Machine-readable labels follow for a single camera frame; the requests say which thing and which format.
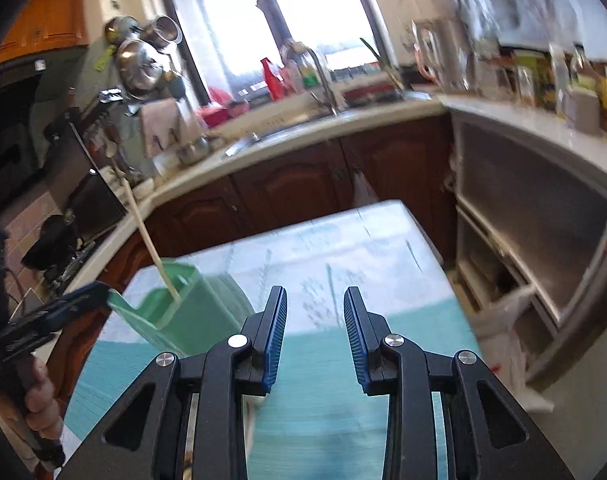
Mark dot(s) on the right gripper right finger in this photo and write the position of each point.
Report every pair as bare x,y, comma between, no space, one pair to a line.
488,435

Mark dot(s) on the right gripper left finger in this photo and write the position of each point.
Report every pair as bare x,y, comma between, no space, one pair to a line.
143,435

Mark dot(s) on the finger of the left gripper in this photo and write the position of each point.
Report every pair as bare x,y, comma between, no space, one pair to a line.
53,317

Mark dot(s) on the pale chopstick red striped end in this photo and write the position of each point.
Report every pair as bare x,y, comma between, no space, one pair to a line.
146,237

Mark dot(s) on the chrome kitchen faucet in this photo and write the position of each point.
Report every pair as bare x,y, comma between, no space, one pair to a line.
315,76

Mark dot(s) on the person left hand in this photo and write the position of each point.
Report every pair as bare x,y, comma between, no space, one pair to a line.
44,414

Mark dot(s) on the teal floral tablecloth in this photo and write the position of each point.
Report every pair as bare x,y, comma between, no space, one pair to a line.
317,423

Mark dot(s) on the green perforated utensil holder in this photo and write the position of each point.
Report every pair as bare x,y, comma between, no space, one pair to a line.
212,307

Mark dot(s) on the black stove range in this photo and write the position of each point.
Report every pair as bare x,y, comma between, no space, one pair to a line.
87,209

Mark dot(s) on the steel pot on counter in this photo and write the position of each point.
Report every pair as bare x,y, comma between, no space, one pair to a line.
195,151

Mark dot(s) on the hanging steel pans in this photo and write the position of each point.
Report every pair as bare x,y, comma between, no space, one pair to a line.
142,54

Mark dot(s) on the red bottle on sill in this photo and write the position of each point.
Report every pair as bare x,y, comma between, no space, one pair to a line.
273,80

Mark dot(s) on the steel electric kettle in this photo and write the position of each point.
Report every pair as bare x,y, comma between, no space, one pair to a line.
443,54

